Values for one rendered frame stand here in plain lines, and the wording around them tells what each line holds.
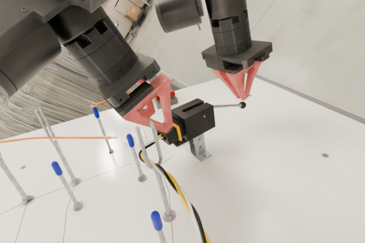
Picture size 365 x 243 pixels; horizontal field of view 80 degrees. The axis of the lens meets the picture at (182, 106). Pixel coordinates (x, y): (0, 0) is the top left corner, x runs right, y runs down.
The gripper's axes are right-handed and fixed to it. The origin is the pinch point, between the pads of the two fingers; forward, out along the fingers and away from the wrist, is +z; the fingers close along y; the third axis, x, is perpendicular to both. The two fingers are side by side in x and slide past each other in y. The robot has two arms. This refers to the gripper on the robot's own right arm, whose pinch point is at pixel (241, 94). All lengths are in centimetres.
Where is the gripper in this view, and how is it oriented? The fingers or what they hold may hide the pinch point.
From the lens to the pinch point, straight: 42.0
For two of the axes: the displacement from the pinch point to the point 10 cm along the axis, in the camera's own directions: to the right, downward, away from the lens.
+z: 2.9, 8.0, 5.2
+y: 5.5, 3.1, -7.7
